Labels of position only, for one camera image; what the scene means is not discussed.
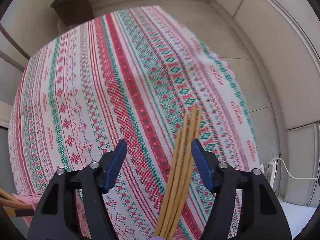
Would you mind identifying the dark brown trash bin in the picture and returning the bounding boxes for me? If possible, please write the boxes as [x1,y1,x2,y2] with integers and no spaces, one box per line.
[50,0,95,27]

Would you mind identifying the bundle of wooden chopsticks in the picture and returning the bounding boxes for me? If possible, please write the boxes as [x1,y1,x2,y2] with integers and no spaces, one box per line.
[164,106,197,239]

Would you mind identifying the white cable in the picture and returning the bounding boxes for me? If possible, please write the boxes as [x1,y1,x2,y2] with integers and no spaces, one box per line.
[271,157,320,180]

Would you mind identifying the white kitchen cabinet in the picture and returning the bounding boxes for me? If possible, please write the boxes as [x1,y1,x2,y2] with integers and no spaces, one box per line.
[232,0,320,208]

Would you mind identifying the tan wooden chopstick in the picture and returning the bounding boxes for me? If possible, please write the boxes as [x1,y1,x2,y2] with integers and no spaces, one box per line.
[160,112,188,238]
[170,106,202,240]
[0,199,27,208]
[156,130,183,238]
[0,189,17,202]

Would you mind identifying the striped patterned tablecloth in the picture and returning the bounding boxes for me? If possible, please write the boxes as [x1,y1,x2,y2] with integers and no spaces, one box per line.
[7,5,260,240]

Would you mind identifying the white power strip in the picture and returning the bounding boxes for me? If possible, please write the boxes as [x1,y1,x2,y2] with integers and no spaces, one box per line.
[260,161,277,193]

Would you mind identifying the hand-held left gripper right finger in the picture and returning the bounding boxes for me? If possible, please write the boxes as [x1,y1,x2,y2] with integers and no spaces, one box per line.
[191,139,292,240]

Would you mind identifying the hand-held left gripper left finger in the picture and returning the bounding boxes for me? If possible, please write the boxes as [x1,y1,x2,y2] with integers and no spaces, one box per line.
[27,139,127,240]

